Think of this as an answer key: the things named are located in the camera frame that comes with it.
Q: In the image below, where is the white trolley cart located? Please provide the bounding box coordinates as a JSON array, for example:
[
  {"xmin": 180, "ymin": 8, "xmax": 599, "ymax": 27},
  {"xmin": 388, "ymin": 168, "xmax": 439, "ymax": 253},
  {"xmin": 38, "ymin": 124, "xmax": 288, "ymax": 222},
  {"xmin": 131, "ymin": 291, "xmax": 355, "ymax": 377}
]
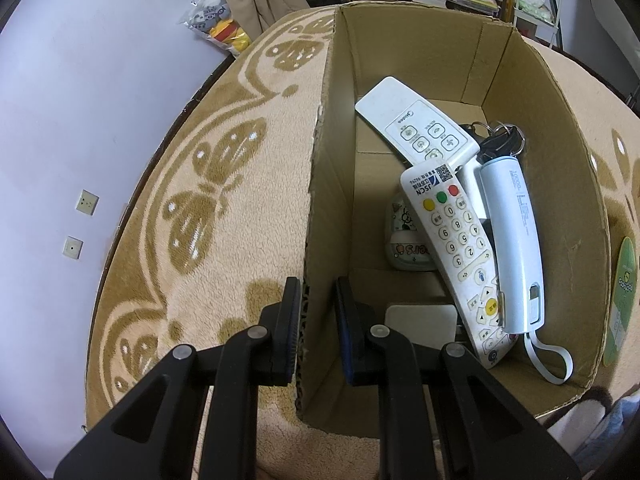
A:
[{"xmin": 511, "ymin": 0, "xmax": 567, "ymax": 49}]

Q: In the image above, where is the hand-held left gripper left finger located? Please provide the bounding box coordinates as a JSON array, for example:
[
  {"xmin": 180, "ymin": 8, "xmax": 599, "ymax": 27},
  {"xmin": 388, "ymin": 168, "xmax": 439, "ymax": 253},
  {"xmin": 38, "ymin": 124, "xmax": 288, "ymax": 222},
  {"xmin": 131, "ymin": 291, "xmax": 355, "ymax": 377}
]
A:
[{"xmin": 53, "ymin": 275, "xmax": 304, "ymax": 480}]

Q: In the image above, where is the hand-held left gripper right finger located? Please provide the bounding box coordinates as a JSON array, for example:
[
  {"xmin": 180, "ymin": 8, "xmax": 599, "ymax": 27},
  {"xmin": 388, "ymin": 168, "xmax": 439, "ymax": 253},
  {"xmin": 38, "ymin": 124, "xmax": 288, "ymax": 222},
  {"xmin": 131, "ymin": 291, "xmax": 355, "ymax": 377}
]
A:
[{"xmin": 333, "ymin": 275, "xmax": 584, "ymax": 480}]

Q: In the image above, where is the plastic bag of toys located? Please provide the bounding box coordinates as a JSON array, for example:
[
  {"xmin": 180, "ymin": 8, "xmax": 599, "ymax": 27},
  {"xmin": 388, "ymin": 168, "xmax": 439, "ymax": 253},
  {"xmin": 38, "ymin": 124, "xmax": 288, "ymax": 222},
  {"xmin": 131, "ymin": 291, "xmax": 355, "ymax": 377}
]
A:
[{"xmin": 176, "ymin": 0, "xmax": 252, "ymax": 59}]

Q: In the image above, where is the white air conditioner remote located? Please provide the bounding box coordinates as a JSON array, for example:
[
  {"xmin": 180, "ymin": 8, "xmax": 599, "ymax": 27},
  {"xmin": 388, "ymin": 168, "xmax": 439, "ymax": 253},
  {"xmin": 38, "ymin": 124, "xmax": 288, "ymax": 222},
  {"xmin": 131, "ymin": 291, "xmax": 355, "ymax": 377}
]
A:
[{"xmin": 354, "ymin": 75, "xmax": 482, "ymax": 167}]

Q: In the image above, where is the green tissue pack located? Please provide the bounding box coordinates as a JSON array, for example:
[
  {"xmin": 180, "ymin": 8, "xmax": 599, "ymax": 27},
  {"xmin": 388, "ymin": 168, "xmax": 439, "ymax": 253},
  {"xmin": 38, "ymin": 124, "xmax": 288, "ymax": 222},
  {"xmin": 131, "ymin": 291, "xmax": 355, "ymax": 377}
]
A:
[{"xmin": 516, "ymin": 0, "xmax": 559, "ymax": 27}]

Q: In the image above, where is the light blue power bank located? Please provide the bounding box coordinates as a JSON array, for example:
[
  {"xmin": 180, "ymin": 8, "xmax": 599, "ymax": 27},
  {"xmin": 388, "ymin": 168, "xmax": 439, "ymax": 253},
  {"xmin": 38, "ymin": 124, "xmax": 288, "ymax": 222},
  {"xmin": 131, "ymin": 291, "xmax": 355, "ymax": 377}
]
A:
[{"xmin": 477, "ymin": 155, "xmax": 574, "ymax": 386}]

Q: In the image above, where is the white remote with coloured buttons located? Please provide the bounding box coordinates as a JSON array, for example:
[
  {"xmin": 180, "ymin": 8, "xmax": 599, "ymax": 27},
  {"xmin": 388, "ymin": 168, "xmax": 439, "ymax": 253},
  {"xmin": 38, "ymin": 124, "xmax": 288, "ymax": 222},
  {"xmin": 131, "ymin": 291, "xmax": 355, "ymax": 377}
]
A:
[{"xmin": 398, "ymin": 160, "xmax": 519, "ymax": 370}]

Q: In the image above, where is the white charger block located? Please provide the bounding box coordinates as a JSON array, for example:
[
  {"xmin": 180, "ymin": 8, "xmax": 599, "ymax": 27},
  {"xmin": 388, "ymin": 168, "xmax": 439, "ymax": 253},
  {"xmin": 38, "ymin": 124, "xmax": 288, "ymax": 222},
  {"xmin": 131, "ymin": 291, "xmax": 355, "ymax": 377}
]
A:
[{"xmin": 383, "ymin": 303, "xmax": 460, "ymax": 350}]

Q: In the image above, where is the cardboard box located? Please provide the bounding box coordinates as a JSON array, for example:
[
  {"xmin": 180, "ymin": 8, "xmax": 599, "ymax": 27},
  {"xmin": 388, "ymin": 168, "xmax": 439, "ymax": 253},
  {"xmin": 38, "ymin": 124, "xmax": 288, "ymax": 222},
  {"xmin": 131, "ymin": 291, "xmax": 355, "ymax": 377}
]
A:
[{"xmin": 295, "ymin": 0, "xmax": 613, "ymax": 437}]

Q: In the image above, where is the small white case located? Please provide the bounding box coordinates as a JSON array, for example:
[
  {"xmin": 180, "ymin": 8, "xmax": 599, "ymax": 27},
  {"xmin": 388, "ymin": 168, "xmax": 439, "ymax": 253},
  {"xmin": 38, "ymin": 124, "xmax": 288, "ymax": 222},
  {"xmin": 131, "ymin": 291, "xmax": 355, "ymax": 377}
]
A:
[{"xmin": 383, "ymin": 198, "xmax": 439, "ymax": 272}]

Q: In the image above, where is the green packet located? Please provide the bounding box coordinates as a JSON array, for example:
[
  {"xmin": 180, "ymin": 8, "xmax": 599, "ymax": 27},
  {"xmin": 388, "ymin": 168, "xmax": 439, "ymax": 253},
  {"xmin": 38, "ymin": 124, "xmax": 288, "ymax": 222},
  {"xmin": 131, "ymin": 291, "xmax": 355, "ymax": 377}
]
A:
[{"xmin": 601, "ymin": 236, "xmax": 640, "ymax": 367}]

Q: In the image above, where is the bunch of keys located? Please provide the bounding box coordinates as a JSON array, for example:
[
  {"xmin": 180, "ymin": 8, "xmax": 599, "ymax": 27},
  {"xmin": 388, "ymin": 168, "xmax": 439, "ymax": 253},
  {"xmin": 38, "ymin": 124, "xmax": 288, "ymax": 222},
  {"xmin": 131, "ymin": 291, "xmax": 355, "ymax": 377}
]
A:
[{"xmin": 457, "ymin": 119, "xmax": 527, "ymax": 165}]

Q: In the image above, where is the person's blue jeans leg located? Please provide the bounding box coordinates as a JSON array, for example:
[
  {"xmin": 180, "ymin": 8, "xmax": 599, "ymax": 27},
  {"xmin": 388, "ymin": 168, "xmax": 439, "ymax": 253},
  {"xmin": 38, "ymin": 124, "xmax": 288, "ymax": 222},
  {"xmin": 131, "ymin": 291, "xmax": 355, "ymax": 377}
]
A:
[{"xmin": 570, "ymin": 394, "xmax": 640, "ymax": 478}]

